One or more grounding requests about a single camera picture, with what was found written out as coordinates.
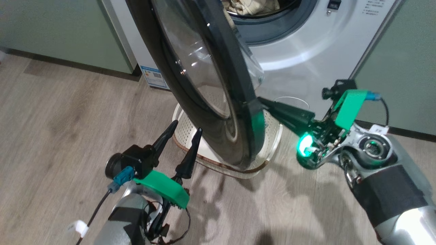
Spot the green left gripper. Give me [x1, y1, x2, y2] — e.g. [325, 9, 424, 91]
[134, 120, 203, 239]

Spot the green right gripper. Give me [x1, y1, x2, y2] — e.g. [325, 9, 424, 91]
[257, 89, 368, 170]

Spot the black glass washing machine door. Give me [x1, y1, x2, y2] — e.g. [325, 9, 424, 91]
[126, 0, 266, 170]

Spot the cream bear print garment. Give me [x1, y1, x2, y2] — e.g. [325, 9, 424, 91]
[221, 0, 280, 17]

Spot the cream perforated laundry basket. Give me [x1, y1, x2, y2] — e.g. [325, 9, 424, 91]
[171, 102, 283, 179]

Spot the white front-load washing machine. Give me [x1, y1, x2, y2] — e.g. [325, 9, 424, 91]
[100, 0, 406, 119]

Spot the blue white energy label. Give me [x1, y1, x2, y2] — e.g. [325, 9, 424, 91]
[140, 65, 170, 91]

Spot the pale green tall cabinet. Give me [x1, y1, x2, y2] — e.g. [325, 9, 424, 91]
[351, 0, 436, 136]

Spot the thin dark looped cable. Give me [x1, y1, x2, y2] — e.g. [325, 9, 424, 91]
[145, 201, 192, 245]

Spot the black camera cable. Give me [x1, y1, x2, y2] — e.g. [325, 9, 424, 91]
[379, 97, 390, 126]
[76, 189, 113, 245]

